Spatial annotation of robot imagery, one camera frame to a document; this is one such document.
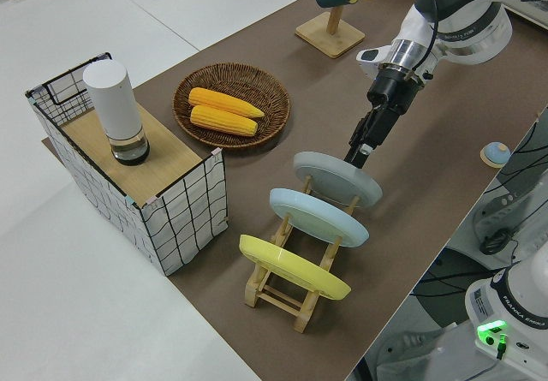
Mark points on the blue wooden knob lid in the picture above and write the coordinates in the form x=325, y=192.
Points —
x=496, y=153

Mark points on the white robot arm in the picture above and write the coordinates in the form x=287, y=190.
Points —
x=471, y=34

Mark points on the yellow corn cob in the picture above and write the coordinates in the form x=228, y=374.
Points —
x=222, y=122
x=222, y=102

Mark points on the wooden mug rack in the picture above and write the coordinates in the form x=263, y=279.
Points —
x=329, y=34

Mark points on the light blue plate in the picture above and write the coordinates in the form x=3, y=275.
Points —
x=317, y=216

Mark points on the wooden plate rack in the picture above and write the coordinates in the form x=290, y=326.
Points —
x=278, y=301

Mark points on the gray plate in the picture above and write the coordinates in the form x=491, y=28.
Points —
x=334, y=177

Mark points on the brown table mat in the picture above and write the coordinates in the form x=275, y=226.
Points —
x=342, y=248

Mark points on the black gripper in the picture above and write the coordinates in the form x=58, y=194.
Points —
x=377, y=128

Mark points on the white cylindrical bottle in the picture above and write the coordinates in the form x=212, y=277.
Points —
x=113, y=102

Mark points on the brown wicker basket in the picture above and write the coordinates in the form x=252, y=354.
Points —
x=274, y=98

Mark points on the yellow plate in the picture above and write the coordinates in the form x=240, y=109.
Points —
x=291, y=267

